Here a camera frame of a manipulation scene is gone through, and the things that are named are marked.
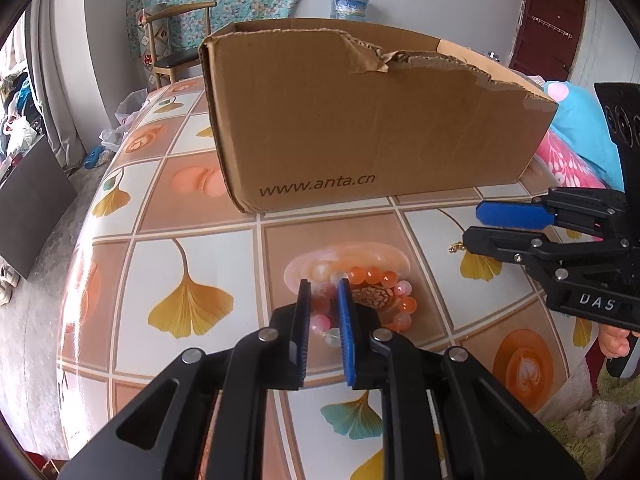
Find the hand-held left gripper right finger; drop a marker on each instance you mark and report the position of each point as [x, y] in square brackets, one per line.
[346, 340]

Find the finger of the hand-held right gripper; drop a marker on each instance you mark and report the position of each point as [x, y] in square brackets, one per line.
[510, 214]
[500, 242]

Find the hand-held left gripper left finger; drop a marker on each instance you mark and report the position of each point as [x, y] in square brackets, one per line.
[302, 340]

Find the brown cardboard box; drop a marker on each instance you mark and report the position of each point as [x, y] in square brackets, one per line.
[375, 125]

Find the person's right hand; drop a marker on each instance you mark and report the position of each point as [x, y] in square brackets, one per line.
[615, 342]

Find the blue pillow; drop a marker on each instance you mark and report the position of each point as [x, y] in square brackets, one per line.
[580, 125]

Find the pink floral blanket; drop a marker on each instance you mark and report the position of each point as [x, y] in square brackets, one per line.
[565, 165]

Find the brown door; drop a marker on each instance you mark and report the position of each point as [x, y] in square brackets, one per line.
[545, 35]

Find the door hook rack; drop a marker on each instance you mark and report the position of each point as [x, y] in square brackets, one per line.
[552, 26]

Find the blue slipper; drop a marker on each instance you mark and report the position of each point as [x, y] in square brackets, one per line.
[94, 157]

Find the white plastic bag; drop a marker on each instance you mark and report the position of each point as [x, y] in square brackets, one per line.
[122, 120]

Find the white shoes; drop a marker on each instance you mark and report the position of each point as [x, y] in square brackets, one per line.
[7, 285]

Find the dark flat panel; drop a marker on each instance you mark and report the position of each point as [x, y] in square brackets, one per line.
[30, 205]

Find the wooden chair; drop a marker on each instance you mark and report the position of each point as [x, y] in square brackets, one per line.
[175, 60]

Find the pile of clothes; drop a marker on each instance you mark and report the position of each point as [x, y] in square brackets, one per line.
[17, 115]

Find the grey curtain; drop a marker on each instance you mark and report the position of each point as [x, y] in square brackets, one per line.
[55, 70]

